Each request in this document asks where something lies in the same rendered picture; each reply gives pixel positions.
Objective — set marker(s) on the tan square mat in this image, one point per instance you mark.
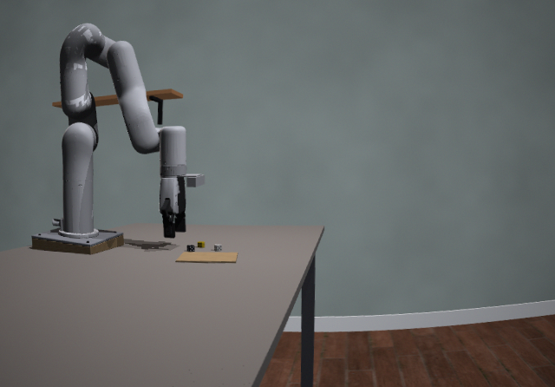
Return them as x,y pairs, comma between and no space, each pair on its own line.
193,257

